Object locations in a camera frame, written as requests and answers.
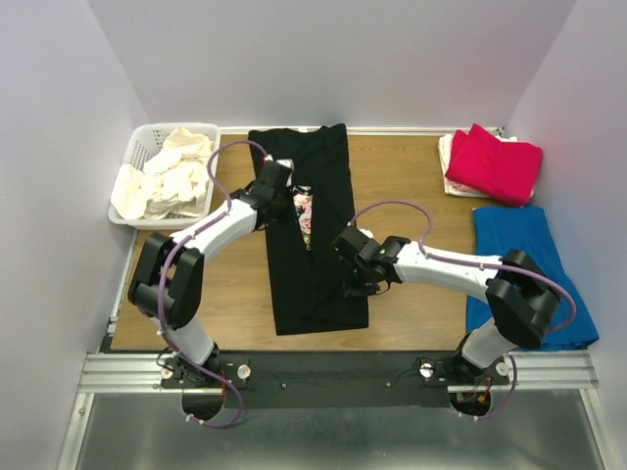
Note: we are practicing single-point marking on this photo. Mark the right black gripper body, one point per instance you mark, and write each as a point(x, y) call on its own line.
point(356, 280)

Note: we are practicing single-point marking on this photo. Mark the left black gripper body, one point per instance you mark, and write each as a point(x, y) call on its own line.
point(283, 204)

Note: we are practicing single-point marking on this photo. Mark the black floral print t-shirt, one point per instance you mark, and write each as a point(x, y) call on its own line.
point(306, 275)

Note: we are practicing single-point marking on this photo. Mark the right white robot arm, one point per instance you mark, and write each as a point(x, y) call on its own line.
point(522, 300)

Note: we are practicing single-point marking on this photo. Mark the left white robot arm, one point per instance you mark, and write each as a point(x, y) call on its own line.
point(167, 282)

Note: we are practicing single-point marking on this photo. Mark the cream white t-shirt in basket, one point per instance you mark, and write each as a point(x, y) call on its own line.
point(166, 176)

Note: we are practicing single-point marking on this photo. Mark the white plastic laundry basket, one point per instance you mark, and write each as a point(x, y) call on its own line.
point(142, 147)

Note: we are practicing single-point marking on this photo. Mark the blue t-shirt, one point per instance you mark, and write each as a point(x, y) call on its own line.
point(498, 230)

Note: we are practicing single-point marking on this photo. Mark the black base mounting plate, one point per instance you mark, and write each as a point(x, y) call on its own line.
point(286, 380)

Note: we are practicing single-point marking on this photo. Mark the folded white t-shirt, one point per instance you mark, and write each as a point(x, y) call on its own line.
point(446, 147)

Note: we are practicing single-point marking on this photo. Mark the folded pink t-shirt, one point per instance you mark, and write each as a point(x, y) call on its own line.
point(503, 170)

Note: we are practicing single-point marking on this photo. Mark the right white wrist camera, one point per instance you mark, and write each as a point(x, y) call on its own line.
point(363, 231)

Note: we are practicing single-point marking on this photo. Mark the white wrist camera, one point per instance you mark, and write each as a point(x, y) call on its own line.
point(284, 162)
point(363, 231)

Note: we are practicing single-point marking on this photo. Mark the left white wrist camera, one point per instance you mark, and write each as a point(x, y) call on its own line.
point(284, 162)

